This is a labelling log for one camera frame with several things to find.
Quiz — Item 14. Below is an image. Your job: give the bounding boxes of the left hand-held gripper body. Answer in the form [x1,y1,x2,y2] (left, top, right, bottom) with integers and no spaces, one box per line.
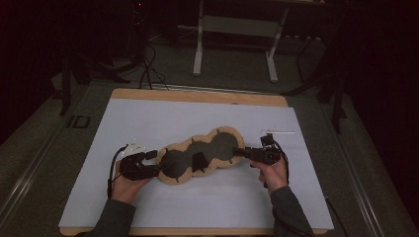
[118,139,146,182]

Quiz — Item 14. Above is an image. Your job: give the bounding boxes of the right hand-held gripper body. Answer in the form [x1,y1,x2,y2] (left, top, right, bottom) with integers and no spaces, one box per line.
[250,129,295,166]

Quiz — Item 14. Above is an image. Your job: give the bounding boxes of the wavy wooden board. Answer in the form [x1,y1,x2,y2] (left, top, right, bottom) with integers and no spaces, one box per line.
[154,125,247,187]

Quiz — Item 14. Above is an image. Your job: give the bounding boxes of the person's left hand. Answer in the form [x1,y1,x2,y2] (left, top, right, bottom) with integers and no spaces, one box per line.
[110,160,153,205]

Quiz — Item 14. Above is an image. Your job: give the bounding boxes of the person's right hand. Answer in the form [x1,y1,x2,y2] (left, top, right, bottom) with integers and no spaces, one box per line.
[257,157,289,197]

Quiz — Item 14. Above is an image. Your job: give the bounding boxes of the white table mat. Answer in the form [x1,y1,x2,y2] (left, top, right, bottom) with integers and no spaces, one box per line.
[57,97,335,230]

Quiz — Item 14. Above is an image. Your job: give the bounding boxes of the black stand legs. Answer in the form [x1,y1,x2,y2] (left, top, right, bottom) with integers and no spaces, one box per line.
[58,52,132,117]
[282,33,350,135]

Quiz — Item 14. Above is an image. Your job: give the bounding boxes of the white metal stand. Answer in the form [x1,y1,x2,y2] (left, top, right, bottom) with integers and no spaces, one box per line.
[192,0,292,84]

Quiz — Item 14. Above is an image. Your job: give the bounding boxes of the right hand-held gripper cable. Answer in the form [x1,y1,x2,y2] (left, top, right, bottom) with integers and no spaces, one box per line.
[272,139,314,237]

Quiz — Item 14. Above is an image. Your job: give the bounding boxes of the hand-held gripper cable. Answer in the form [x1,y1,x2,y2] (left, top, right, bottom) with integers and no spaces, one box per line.
[106,143,129,200]
[272,139,314,237]

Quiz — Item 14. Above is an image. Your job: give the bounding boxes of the left hand-held gripper cable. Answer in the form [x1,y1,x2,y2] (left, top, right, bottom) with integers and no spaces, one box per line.
[106,143,129,200]

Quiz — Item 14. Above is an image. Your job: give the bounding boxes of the black floor cables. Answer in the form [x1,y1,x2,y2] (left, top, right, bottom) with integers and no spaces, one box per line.
[137,41,171,91]

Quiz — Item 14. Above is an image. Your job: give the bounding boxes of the aluminium floor rail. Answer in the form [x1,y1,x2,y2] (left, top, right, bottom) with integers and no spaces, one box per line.
[317,102,387,237]
[0,108,72,226]

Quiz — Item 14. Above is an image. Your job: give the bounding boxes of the thin black cable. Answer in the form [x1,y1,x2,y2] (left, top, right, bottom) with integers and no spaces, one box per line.
[323,196,350,237]

